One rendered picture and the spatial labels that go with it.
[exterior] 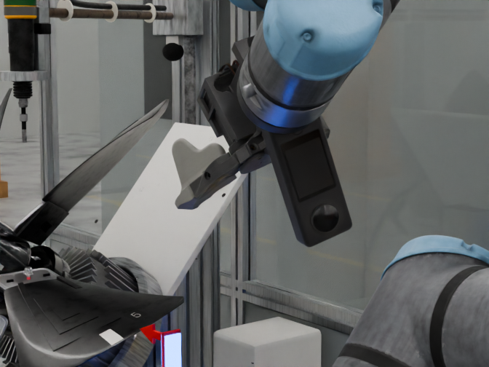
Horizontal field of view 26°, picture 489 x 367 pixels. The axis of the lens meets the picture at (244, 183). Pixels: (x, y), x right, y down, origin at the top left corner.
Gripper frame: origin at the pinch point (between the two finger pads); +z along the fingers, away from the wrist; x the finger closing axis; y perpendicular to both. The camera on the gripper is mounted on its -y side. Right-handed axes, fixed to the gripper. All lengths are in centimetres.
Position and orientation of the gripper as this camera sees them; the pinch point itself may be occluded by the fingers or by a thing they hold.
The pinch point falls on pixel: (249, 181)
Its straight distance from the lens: 102.8
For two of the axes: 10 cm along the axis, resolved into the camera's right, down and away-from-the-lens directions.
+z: -1.8, 2.9, 9.4
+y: -4.6, -8.7, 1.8
